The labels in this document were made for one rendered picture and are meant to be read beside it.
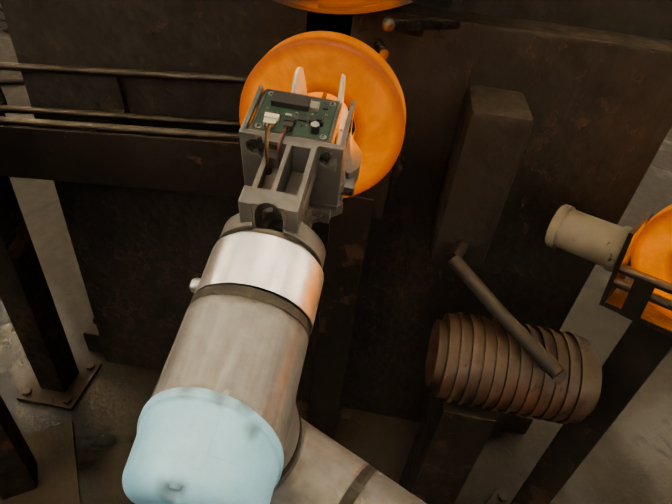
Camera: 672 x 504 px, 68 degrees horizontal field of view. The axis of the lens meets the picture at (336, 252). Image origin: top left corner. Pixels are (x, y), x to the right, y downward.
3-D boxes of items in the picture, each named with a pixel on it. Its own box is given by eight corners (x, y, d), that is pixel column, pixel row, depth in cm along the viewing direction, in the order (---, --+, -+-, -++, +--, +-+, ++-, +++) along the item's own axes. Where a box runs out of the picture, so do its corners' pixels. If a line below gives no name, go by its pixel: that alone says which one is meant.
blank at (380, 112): (240, 26, 46) (229, 35, 43) (413, 34, 44) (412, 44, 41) (255, 179, 55) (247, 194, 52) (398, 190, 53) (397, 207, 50)
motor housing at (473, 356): (385, 471, 108) (441, 290, 74) (488, 492, 106) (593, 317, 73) (380, 535, 97) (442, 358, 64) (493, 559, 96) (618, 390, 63)
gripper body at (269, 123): (361, 96, 36) (330, 222, 29) (350, 179, 43) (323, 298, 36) (257, 78, 36) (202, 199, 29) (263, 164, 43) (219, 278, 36)
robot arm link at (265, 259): (310, 354, 34) (192, 331, 34) (323, 296, 36) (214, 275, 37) (314, 297, 28) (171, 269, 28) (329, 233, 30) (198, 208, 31)
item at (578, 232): (558, 234, 71) (571, 197, 67) (625, 261, 66) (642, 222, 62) (539, 251, 67) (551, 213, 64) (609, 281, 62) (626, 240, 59)
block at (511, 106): (429, 221, 83) (466, 78, 68) (477, 229, 83) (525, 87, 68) (428, 261, 75) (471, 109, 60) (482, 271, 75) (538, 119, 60)
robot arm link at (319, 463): (311, 582, 36) (297, 567, 27) (195, 487, 39) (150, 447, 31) (369, 482, 39) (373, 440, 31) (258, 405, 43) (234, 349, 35)
